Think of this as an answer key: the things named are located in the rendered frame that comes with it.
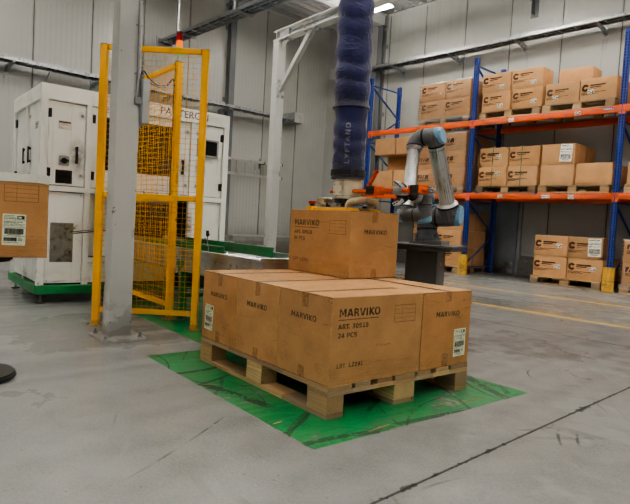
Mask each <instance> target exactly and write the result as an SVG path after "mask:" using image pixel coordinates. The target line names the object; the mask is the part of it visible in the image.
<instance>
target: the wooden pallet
mask: <svg viewBox="0 0 630 504"><path fill-rule="evenodd" d="M227 351H229V352H232V353H234V354H236V355H239V356H241V357H243V358H246V359H247V367H246V368H244V367H242V366H240V365H237V364H235V363H233V362H231V361H228V360H226V355H227ZM200 360H202V361H204V362H207V363H209V364H211V365H213V366H215V367H217V368H219V369H221V370H223V371H225V372H227V373H229V374H231V375H233V376H235V377H238V378H240V379H242V380H244V381H246V382H248V383H250V384H252V385H254V386H256V387H258V388H260V389H262V390H264V391H266V392H269V393H271V394H273V395H275V396H277V397H279V398H281V399H283V400H285V401H287V402H289V403H291V404H293V405H295V406H297V407H300V408H302V409H304V410H306V411H308V412H310V413H312V414H314V415H316V416H318V417H320V418H322V419H324V420H329V419H333V418H338V417H342V416H343V401H344V395H345V394H350V393H355V392H362V393H365V394H367V395H370V396H372V397H375V398H377V399H380V400H382V401H385V402H388V403H390V404H393V405H395V404H399V403H404V402H408V401H413V399H414V382H415V381H416V380H423V381H426V382H429V383H432V384H435V385H438V386H441V387H444V388H447V389H450V390H453V391H457V390H461V389H465V388H466V377H467V364H468V363H461V364H456V365H450V366H445V367H439V368H434V369H428V370H423V371H417V372H412V373H406V374H401V375H395V376H390V377H384V378H379V379H373V380H368V381H362V382H357V383H351V384H346V385H340V386H334V387H329V388H327V387H325V386H322V385H320V384H317V383H315V382H313V381H310V380H308V379H305V378H303V377H300V376H298V375H296V374H293V373H291V372H288V371H286V370H283V369H281V368H279V367H277V366H274V365H271V364H269V363H266V362H264V361H262V360H259V359H257V358H254V357H252V356H249V355H247V354H245V353H242V352H240V351H237V350H236V349H232V348H230V347H228V346H225V345H223V344H220V343H218V342H215V341H213V340H211V339H208V338H206V337H203V336H201V349H200ZM277 372H279V373H281V374H284V375H286V376H288V377H291V378H293V379H295V380H298V381H300V382H302V383H305V384H307V389H308V390H307V396H306V395H304V394H302V393H300V392H297V391H295V390H293V389H291V388H289V387H286V386H284V385H282V384H280V383H277V382H276V381H277Z"/></svg>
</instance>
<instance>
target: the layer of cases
mask: <svg viewBox="0 0 630 504"><path fill-rule="evenodd" d="M471 297H472V290H467V289H460V288H454V287H447V286H441V285H434V284H428V283H421V282H415V281H408V280H401V279H395V278H360V279H346V278H340V277H333V276H327V275H321V274H314V273H308V272H302V271H296V270H290V269H262V270H205V271H204V294H203V316H202V336H203V337H206V338H208V339H211V340H213V341H215V342H218V343H220V344H223V345H225V346H228V347H230V348H232V349H236V350H237V351H240V352H242V353H245V354H247V355H249V356H252V357H254V358H257V359H259V360H262V361H264V362H266V363H269V364H271V365H274V366H277V367H279V368H281V369H283V370H286V371H288V372H291V373H293V374H296V375H298V376H300V377H303V378H305V379H308V380H310V381H313V382H315V383H317V384H320V385H322V386H325V387H327V388H329V387H334V386H340V385H346V384H351V383H357V382H362V381H368V380H373V379H379V378H384V377H390V376H395V375H401V374H406V373H412V372H417V371H423V370H428V369H434V368H439V367H445V366H450V365H456V364H461V363H467V354H468V340H469V326H470V311H471Z"/></svg>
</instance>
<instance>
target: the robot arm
mask: <svg viewBox="0 0 630 504"><path fill-rule="evenodd" d="M446 141H447V136H446V132H445V130H444V129H443V128H442V127H433V128H425V129H420V130H417V131H416V132H415V133H413V134H412V135H411V136H410V138H409V139H408V141H407V143H406V150H407V159H406V167H405V175H404V183H402V182H399V181H396V180H394V182H395V183H393V184H394V185H396V186H398V187H408V185H416V181H417V173H418V165H419V156H420V152H421V151H422V150H423V146H427V147H428V149H429V154H430V159H431V164H432V169H433V174H434V179H435V184H436V186H437V194H438V199H439V204H438V205H437V204H432V203H433V202H434V200H435V195H434V193H428V195H415V194H409V195H402V196H400V195H396V196H397V198H400V199H395V200H398V201H396V202H393V203H392V205H393V206H397V205H400V209H397V211H396V214H399V222H417V231H416V234H415V237H414V241H440V238H439V235H438V232H437V227H451V226H454V227H455V226H460V225H461V224H462V223H463V219H464V208H463V206H462V205H459V204H458V201H457V200H455V198H454V193H453V188H452V182H451V177H450V172H449V166H448V161H447V156H446V150H445V143H446ZM414 202H415V203H418V207H417V208H414Z"/></svg>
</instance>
